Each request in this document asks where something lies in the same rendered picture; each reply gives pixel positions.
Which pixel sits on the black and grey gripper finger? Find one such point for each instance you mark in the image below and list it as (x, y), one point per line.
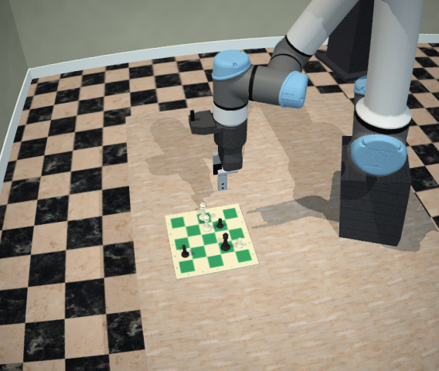
(222, 179)
(216, 163)

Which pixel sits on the green and cream chessboard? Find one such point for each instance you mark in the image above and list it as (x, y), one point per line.
(205, 254)

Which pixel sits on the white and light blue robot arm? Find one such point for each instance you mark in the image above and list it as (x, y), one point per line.
(382, 115)

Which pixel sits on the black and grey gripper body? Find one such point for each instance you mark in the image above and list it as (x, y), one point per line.
(230, 134)

